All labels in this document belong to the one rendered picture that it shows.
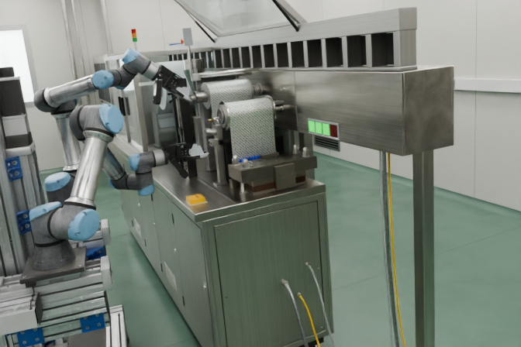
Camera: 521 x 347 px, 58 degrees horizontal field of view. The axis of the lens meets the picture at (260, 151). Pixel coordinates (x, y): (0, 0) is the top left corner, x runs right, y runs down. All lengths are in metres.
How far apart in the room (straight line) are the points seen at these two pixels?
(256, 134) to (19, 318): 1.27
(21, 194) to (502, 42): 3.66
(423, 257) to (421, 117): 0.60
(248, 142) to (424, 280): 1.01
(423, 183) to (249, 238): 0.79
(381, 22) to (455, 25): 2.94
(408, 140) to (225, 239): 0.90
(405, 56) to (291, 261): 1.11
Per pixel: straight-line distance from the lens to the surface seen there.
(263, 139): 2.37
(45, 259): 1.98
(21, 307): 1.96
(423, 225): 2.01
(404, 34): 1.74
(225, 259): 2.16
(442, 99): 1.85
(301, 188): 2.24
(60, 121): 2.49
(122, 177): 2.24
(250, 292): 2.28
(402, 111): 1.73
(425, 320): 2.20
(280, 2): 2.25
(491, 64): 4.46
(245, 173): 2.14
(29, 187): 2.15
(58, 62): 7.68
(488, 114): 4.53
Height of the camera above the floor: 1.56
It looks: 12 degrees down
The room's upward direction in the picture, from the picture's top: 5 degrees counter-clockwise
